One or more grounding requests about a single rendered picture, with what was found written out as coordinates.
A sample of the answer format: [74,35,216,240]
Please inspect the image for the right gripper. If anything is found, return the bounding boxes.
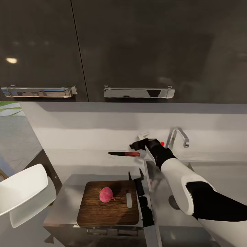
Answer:
[130,138,148,151]

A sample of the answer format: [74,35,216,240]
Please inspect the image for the vidalia onion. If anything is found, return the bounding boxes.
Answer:
[99,187,114,202]

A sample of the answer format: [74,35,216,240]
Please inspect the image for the cutting board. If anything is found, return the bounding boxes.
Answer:
[77,180,139,226]

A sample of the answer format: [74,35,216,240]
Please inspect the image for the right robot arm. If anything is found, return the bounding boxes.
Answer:
[130,131,247,247]

